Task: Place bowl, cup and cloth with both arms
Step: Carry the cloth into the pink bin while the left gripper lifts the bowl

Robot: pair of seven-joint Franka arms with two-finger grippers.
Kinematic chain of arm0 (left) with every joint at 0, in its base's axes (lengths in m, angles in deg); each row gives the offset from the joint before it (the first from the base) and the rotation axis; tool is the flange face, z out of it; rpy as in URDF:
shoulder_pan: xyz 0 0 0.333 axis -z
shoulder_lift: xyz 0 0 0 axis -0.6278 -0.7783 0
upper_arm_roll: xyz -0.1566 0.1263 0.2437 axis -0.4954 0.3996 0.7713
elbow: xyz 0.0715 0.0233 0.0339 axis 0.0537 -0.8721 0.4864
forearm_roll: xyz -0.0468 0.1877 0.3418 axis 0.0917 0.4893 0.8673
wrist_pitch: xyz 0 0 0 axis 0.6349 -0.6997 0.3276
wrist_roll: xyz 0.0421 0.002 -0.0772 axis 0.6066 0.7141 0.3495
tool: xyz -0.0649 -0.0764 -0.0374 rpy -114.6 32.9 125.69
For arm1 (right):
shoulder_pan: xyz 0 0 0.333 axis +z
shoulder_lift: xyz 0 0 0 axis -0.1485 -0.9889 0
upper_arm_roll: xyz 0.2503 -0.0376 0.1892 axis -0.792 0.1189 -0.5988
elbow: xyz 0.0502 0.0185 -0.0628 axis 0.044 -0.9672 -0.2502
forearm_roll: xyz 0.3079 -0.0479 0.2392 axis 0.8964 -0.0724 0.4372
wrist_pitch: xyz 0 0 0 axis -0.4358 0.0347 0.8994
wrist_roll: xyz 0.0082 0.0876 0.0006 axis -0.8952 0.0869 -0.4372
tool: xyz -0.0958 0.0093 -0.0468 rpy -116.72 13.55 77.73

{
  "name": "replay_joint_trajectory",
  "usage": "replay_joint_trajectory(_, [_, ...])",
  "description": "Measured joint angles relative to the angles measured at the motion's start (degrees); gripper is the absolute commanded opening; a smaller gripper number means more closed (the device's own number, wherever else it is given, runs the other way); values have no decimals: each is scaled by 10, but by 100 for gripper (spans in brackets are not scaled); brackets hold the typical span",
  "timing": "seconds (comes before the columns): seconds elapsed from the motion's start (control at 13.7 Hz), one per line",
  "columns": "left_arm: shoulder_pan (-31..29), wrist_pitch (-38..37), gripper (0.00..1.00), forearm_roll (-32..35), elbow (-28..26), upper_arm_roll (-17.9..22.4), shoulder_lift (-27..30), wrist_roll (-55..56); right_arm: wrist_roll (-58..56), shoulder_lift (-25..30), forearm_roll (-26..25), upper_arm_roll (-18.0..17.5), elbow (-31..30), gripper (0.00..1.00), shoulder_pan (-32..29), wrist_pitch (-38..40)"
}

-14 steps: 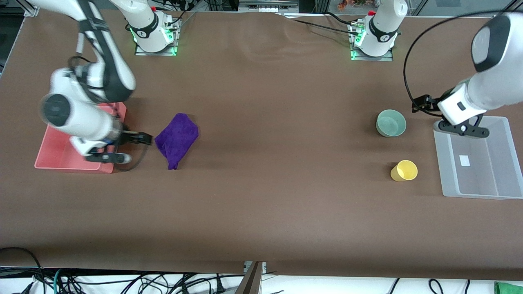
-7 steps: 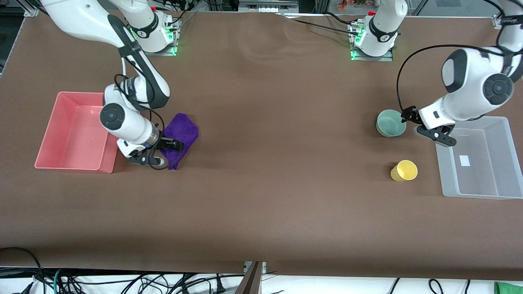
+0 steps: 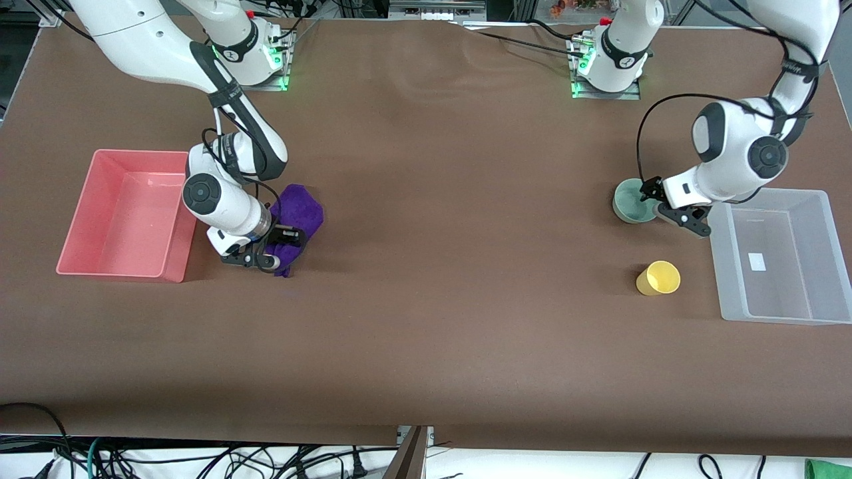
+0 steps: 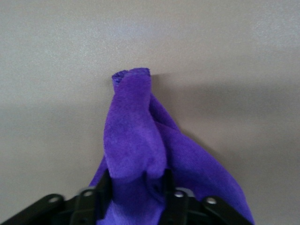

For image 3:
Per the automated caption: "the purple cloth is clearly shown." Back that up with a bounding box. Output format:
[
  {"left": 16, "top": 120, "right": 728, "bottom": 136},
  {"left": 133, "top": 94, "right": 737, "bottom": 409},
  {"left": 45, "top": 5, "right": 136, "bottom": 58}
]
[{"left": 265, "top": 184, "right": 325, "bottom": 278}]

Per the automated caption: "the clear plastic bin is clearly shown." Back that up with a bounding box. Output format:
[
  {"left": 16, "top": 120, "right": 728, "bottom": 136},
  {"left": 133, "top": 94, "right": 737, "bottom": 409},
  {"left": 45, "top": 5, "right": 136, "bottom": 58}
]
[{"left": 707, "top": 188, "right": 852, "bottom": 326}]

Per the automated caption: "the orange object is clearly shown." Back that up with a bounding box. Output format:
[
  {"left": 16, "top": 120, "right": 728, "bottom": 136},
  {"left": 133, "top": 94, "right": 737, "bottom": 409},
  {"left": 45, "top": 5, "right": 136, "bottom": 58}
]
[{"left": 550, "top": 0, "right": 601, "bottom": 18}]

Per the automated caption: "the white power strip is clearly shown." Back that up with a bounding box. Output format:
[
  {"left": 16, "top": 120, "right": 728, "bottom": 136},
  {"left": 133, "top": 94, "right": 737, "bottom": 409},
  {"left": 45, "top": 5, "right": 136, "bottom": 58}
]
[{"left": 389, "top": 0, "right": 487, "bottom": 21}]

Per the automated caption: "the black looped cable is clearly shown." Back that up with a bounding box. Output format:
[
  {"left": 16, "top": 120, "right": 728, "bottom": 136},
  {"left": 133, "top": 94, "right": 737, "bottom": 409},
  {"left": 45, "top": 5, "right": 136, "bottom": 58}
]
[{"left": 0, "top": 402, "right": 75, "bottom": 479}]

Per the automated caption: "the green object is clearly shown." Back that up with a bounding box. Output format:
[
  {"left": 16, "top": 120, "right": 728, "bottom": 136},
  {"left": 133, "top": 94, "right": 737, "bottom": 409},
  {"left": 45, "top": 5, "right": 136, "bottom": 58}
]
[{"left": 804, "top": 458, "right": 852, "bottom": 479}]

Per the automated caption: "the pink plastic bin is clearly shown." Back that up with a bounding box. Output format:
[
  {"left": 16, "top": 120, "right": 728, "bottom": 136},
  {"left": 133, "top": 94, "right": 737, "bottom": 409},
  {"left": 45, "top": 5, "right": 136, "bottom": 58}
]
[{"left": 56, "top": 150, "right": 200, "bottom": 283}]

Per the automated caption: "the green bowl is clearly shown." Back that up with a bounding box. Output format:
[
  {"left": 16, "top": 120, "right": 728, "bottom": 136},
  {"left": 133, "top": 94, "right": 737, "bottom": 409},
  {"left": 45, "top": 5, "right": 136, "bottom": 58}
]
[{"left": 612, "top": 178, "right": 661, "bottom": 224}]

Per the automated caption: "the yellow plastic cup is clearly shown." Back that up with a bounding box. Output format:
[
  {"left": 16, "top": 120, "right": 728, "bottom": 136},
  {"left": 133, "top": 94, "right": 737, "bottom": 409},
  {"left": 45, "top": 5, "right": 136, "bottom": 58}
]
[{"left": 636, "top": 261, "right": 682, "bottom": 297}]

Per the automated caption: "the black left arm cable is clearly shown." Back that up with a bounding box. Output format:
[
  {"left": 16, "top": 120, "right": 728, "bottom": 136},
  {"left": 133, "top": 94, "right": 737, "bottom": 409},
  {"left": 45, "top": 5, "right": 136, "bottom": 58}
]
[{"left": 636, "top": 0, "right": 821, "bottom": 184}]

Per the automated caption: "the metal post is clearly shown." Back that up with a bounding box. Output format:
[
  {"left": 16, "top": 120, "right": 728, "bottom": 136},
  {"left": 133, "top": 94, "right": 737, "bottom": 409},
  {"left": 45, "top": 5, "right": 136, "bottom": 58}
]
[{"left": 386, "top": 426, "right": 431, "bottom": 479}]

